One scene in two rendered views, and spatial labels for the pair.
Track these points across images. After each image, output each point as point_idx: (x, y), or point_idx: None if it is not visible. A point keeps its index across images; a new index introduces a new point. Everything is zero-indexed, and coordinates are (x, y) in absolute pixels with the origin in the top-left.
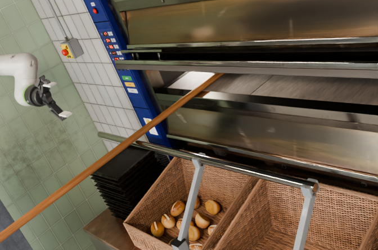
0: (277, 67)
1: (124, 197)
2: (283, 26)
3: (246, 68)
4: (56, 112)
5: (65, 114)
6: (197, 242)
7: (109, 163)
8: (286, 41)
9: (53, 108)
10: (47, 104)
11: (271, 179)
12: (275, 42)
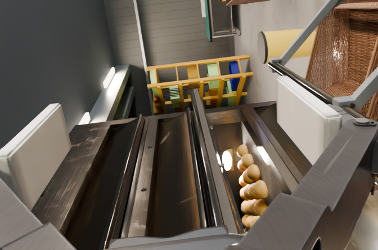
0: (207, 157)
1: None
2: (186, 205)
3: (215, 178)
4: (330, 142)
5: (288, 105)
6: None
7: None
8: (198, 189)
9: (306, 178)
10: (261, 220)
11: (284, 68)
12: (199, 197)
